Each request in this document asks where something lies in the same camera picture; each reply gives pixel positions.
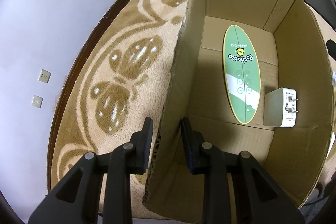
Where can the wall socket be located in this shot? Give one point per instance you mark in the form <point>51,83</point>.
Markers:
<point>37,101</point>
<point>44,76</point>

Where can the brown cardboard box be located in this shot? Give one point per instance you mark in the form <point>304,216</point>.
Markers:
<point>291,54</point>

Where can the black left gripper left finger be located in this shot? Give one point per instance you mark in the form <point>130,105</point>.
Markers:
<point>76,197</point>

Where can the lower wall socket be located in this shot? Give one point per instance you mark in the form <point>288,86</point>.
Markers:
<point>37,101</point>

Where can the upper wall socket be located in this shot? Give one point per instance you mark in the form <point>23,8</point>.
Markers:
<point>44,76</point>

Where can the beige patterned blanket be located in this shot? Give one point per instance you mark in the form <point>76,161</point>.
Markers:
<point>163,59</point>

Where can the white wall charger plug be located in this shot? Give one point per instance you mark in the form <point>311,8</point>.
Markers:
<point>280,108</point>

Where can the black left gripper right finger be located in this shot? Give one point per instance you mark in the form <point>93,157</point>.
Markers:
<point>236,187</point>

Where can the green oval Pochacco remote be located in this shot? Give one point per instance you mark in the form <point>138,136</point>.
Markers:
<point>241,74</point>

